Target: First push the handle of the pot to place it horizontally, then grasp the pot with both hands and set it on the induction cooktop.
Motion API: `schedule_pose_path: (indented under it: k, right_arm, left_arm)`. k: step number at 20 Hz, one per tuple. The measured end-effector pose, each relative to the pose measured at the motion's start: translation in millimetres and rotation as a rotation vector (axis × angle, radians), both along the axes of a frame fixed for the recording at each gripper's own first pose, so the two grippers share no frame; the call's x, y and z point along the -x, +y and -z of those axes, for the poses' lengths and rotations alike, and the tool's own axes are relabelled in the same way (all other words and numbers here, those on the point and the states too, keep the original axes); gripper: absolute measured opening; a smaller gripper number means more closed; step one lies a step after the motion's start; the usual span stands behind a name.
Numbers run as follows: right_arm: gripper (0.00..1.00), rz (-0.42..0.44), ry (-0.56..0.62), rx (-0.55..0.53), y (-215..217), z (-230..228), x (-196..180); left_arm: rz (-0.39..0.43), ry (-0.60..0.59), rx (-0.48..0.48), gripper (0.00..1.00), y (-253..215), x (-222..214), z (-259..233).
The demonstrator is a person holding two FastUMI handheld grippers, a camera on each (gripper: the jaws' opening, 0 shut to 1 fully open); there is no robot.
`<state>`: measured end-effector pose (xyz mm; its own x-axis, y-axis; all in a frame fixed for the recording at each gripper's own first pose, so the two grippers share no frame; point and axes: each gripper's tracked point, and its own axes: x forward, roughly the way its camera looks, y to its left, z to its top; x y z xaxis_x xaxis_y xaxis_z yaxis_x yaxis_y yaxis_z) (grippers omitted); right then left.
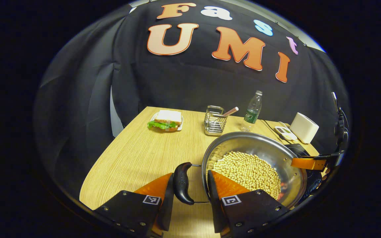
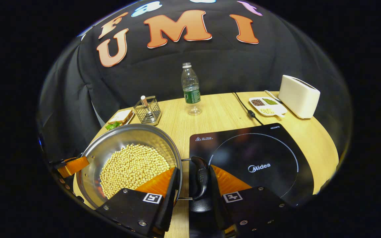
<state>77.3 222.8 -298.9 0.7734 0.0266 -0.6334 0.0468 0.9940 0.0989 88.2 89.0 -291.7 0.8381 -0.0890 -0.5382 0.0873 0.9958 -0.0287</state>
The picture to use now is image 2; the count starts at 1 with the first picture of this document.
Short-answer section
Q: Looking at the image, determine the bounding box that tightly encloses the black power cable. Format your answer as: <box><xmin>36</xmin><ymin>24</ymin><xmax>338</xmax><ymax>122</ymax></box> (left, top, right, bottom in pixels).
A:
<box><xmin>232</xmin><ymin>92</ymin><xmax>264</xmax><ymax>126</ymax></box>

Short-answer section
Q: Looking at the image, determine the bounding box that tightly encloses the pile of yellow soybeans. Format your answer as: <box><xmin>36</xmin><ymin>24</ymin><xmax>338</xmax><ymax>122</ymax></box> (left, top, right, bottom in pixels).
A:
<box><xmin>100</xmin><ymin>144</ymin><xmax>171</xmax><ymax>199</ymax></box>

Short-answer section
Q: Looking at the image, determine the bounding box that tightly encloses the utensil handle in basket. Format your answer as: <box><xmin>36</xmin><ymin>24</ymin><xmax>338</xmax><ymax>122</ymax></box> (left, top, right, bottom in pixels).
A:
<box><xmin>140</xmin><ymin>95</ymin><xmax>151</xmax><ymax>114</ymax></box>

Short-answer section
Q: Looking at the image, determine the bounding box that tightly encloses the black backdrop cloth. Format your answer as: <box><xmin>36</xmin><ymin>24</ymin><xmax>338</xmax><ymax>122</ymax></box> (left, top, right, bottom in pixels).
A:
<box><xmin>37</xmin><ymin>0</ymin><xmax>353</xmax><ymax>162</ymax></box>

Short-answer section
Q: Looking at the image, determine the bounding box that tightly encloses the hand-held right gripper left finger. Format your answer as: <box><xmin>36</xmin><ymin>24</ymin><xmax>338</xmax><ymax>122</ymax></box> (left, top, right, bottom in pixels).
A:
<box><xmin>95</xmin><ymin>166</ymin><xmax>182</xmax><ymax>238</ymax></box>

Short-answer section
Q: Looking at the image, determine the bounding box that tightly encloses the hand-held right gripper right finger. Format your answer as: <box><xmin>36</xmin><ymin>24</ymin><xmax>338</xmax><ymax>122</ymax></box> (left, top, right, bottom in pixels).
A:
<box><xmin>209</xmin><ymin>165</ymin><xmax>297</xmax><ymax>238</ymax></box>

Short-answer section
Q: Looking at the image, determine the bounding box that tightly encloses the sandwich with lettuce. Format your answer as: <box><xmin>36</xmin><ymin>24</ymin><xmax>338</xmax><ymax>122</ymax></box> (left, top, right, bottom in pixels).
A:
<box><xmin>105</xmin><ymin>110</ymin><xmax>134</xmax><ymax>130</ymax></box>

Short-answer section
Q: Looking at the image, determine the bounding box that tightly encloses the metal spoon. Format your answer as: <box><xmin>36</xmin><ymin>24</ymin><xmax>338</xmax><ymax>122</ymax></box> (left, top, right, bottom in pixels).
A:
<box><xmin>264</xmin><ymin>90</ymin><xmax>282</xmax><ymax>103</ymax></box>

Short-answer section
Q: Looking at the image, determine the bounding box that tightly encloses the white divided bean tray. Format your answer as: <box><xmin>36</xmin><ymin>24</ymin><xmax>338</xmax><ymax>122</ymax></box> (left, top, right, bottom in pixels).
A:
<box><xmin>249</xmin><ymin>97</ymin><xmax>287</xmax><ymax>118</ymax></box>

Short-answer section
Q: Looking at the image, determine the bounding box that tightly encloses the clear plastic water bottle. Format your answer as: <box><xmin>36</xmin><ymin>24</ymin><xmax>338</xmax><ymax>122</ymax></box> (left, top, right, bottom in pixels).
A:
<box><xmin>181</xmin><ymin>62</ymin><xmax>202</xmax><ymax>116</ymax></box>

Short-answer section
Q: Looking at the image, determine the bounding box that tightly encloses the white toaster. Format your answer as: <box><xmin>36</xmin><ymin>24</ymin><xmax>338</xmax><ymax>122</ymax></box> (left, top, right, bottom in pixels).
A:
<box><xmin>278</xmin><ymin>75</ymin><xmax>320</xmax><ymax>119</ymax></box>

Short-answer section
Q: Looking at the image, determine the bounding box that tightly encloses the stainless steel pot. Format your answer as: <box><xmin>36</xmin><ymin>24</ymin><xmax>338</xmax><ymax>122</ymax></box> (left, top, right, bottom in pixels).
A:
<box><xmin>76</xmin><ymin>124</ymin><xmax>210</xmax><ymax>210</ymax></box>

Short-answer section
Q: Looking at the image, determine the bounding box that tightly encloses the metal wire basket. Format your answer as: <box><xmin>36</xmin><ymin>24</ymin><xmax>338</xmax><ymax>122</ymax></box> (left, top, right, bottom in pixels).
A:
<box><xmin>133</xmin><ymin>96</ymin><xmax>162</xmax><ymax>126</ymax></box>

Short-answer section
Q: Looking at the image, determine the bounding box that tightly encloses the black induction cooktop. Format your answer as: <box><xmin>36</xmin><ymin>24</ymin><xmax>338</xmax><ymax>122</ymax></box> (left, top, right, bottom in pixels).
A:
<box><xmin>189</xmin><ymin>123</ymin><xmax>315</xmax><ymax>207</ymax></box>

